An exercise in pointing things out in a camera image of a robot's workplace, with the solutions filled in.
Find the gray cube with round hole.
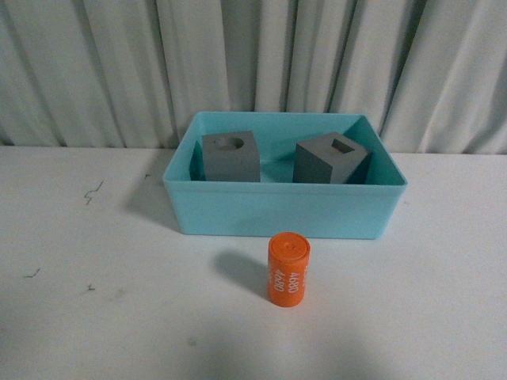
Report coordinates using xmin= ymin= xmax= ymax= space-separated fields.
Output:
xmin=202 ymin=131 xmax=261 ymax=182

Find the gray cube with square hole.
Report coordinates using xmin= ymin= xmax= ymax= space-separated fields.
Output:
xmin=292 ymin=132 xmax=372 ymax=184

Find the light blue plastic box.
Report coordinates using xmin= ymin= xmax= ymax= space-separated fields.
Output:
xmin=162 ymin=112 xmax=407 ymax=239

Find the orange cylinder marked 4680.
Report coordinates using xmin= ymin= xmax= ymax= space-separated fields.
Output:
xmin=267 ymin=232 xmax=311 ymax=307

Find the white pleated curtain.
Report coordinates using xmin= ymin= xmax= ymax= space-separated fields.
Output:
xmin=1 ymin=1 xmax=506 ymax=154

